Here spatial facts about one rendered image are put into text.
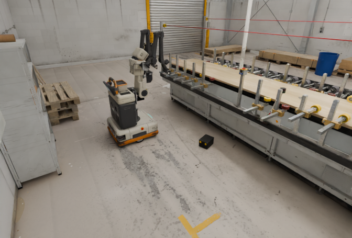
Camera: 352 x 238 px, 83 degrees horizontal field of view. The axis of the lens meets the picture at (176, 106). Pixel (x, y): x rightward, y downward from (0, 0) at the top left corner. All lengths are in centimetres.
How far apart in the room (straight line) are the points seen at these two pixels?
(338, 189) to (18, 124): 339
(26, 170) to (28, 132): 49
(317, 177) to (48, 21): 853
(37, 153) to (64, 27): 654
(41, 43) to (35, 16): 86
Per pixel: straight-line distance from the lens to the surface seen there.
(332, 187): 283
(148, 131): 318
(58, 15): 878
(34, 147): 276
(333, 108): 221
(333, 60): 805
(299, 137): 240
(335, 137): 254
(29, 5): 876
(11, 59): 243
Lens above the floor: 183
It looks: 25 degrees down
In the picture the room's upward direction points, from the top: straight up
